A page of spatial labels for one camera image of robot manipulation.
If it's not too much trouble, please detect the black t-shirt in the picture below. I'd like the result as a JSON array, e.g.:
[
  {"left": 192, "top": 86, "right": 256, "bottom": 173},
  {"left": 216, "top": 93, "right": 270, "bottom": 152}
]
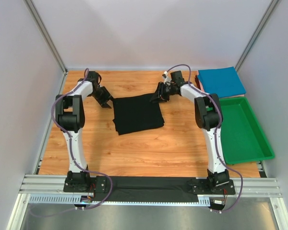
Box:
[{"left": 113, "top": 93, "right": 165, "bottom": 135}]

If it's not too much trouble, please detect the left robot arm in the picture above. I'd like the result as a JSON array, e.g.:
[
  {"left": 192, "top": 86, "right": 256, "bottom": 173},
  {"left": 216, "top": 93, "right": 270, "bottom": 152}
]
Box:
[{"left": 51, "top": 69, "right": 113, "bottom": 193}]

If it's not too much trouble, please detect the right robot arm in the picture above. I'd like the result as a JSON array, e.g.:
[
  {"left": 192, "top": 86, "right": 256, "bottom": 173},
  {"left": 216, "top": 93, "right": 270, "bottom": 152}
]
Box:
[{"left": 150, "top": 71, "right": 230, "bottom": 192}]

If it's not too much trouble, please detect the dark red folded t-shirt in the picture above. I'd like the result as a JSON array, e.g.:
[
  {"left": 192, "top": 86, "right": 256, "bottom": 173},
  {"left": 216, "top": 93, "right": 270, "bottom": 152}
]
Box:
[{"left": 195, "top": 75, "right": 200, "bottom": 88}]

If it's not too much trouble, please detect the pink folded t-shirt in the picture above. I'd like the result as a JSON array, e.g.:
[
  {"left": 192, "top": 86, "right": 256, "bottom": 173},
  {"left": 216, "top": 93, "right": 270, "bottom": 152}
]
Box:
[{"left": 197, "top": 81, "right": 245, "bottom": 98}]

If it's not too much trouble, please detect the blue folded t-shirt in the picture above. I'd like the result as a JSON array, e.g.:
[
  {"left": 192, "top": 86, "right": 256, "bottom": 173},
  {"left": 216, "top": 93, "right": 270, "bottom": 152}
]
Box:
[{"left": 198, "top": 67, "right": 246, "bottom": 98}]

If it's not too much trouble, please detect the green plastic tray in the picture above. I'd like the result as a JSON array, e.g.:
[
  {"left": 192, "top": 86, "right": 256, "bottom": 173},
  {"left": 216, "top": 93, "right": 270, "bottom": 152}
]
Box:
[{"left": 220, "top": 97, "right": 275, "bottom": 164}]

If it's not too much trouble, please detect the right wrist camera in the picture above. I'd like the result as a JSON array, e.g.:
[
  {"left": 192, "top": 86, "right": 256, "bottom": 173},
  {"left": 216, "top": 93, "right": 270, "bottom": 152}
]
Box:
[{"left": 162, "top": 70, "right": 171, "bottom": 84}]

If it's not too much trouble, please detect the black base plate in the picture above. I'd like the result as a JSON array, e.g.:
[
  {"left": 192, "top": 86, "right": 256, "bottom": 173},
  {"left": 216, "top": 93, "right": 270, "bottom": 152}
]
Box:
[{"left": 62, "top": 175, "right": 236, "bottom": 203}]

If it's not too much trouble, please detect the slotted cable duct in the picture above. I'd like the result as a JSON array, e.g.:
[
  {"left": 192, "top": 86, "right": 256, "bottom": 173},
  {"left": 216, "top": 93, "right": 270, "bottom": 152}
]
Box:
[{"left": 28, "top": 194, "right": 225, "bottom": 206}]

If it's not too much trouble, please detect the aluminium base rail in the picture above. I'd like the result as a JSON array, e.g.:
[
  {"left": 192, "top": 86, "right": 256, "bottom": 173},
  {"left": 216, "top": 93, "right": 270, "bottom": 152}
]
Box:
[{"left": 19, "top": 174, "right": 282, "bottom": 198}]

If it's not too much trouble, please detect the left aluminium frame post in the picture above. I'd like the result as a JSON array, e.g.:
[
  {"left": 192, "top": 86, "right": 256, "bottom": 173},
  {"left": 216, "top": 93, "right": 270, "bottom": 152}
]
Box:
[{"left": 24, "top": 0, "right": 67, "bottom": 73}]

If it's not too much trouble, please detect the aluminium frame post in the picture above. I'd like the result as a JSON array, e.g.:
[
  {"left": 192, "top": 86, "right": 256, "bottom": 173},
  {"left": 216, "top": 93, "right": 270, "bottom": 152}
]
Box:
[
  {"left": 235, "top": 0, "right": 281, "bottom": 72},
  {"left": 24, "top": 0, "right": 67, "bottom": 73}
]

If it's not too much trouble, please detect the right aluminium frame post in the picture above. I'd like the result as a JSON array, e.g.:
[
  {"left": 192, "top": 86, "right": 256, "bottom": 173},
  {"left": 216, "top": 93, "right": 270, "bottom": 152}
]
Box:
[{"left": 235, "top": 0, "right": 281, "bottom": 72}]

